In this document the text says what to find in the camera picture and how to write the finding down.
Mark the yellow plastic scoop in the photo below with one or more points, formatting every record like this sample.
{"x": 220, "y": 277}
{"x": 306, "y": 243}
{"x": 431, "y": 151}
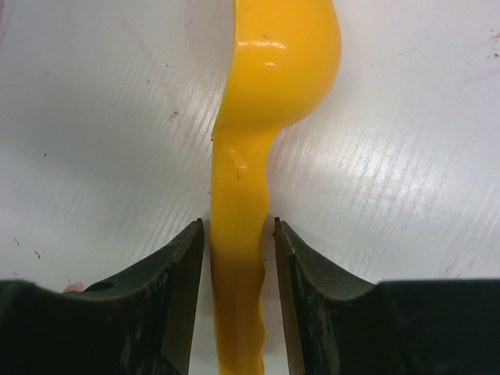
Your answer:
{"x": 285, "y": 58}

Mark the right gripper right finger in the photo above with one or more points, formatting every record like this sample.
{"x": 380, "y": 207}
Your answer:
{"x": 313, "y": 290}

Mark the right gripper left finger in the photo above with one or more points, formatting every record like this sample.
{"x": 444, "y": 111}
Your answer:
{"x": 149, "y": 310}

